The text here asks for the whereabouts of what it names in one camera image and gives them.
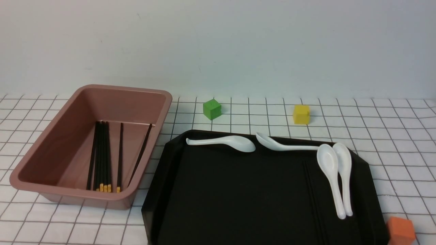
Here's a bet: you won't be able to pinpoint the white spoon upright right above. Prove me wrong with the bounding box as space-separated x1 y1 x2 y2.
333 143 353 216

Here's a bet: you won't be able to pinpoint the white spoon upright left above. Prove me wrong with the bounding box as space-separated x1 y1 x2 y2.
316 144 347 219

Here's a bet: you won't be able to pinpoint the black chopstick yellow tip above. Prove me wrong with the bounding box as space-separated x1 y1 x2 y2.
98 121 104 192
102 121 108 193
104 121 112 193

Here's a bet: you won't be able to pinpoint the yellow cube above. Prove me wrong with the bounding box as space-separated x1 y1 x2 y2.
293 104 310 125

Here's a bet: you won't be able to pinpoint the white spoon lying sideways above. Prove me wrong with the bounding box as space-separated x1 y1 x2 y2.
256 132 319 151

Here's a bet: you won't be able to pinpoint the green cube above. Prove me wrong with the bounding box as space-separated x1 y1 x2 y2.
203 99 222 120

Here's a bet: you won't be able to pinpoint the black plastic tray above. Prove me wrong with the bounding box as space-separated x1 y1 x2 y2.
141 130 390 245

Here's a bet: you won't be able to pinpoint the pink rectangular plastic bin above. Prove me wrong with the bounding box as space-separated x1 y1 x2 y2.
10 85 173 210

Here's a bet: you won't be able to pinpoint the white spoon upright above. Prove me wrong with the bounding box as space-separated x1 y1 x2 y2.
316 144 347 219
333 143 353 216

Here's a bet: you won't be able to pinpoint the white spoon far left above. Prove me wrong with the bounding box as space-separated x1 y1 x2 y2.
186 135 256 152

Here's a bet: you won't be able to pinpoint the orange cube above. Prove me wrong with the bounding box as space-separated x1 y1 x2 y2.
386 216 416 245

